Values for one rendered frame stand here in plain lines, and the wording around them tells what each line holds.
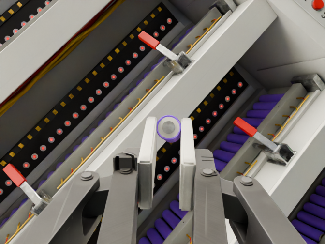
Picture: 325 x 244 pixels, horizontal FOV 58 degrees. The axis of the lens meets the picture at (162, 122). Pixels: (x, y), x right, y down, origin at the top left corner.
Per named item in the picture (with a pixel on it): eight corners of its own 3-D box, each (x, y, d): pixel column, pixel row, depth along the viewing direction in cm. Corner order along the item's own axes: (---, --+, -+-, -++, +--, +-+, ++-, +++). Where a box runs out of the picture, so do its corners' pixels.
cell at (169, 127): (184, 129, 27) (186, 123, 21) (174, 146, 27) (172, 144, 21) (168, 119, 27) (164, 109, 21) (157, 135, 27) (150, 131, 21)
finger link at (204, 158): (196, 195, 14) (261, 198, 13) (192, 147, 18) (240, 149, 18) (194, 221, 14) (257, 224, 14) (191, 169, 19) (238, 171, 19)
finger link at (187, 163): (181, 163, 15) (196, 163, 15) (181, 116, 22) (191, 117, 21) (179, 211, 16) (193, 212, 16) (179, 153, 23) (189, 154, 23)
